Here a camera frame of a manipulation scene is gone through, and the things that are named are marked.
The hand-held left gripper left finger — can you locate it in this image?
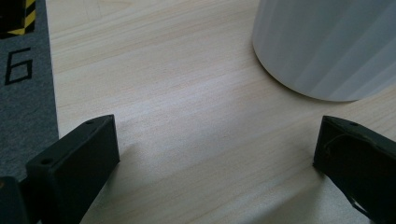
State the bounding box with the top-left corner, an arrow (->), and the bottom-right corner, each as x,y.
25,114 -> 120,224

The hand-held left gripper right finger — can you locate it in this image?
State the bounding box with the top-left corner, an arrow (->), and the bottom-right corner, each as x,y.
312,115 -> 396,224

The white ribbed cup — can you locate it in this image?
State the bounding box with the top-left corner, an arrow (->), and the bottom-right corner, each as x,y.
251,0 -> 396,103

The yellow black striped stand base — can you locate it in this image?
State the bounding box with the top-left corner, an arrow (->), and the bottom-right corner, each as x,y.
0,0 -> 37,40

